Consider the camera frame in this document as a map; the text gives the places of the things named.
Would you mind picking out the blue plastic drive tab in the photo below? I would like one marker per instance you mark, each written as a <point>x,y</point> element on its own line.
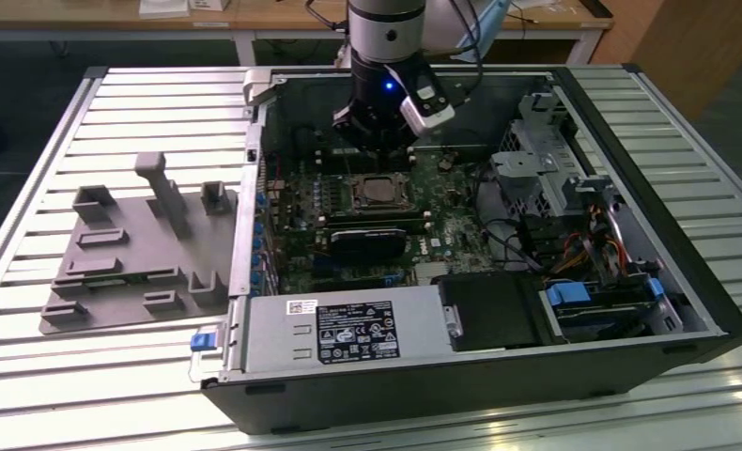
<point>656,289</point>

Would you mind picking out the CPU socket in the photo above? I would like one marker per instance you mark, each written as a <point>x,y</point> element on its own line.
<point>353,213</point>

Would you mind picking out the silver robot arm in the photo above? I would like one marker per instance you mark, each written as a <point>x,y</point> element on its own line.
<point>386,28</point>

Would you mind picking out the black graphics card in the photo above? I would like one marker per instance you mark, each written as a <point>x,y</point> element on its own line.
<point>365,242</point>

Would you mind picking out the blue case latch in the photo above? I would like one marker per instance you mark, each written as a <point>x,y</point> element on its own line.
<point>203,340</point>

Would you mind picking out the grey power supply black label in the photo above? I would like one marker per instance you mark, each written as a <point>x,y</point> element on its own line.
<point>283,329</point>

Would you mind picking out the long wooden desk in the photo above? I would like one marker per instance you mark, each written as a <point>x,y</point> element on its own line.
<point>95,26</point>

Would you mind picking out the grey metal drive cage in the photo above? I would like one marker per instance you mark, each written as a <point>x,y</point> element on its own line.
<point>534,174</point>

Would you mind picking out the black open PC case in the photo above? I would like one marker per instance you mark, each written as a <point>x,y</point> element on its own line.
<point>409,404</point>

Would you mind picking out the small silver heat sink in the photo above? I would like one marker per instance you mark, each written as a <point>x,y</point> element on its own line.
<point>430,272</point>

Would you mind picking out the green RAM stick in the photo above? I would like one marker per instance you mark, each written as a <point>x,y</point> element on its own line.
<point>118,281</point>

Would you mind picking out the grey parts rack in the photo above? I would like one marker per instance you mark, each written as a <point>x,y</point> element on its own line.
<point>133,235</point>

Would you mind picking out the green motherboard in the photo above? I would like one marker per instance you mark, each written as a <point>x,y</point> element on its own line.
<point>453,225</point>

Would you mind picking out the blue disk carrier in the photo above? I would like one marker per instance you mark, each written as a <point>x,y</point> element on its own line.
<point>566,293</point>

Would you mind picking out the white box with black print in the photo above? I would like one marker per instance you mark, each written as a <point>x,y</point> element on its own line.
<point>210,4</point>

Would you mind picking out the silver white wrist camera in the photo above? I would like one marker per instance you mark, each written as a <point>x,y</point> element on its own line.
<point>426,105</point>

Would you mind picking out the brown wooden cabinet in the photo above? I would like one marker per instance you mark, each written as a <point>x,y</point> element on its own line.
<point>704,47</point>

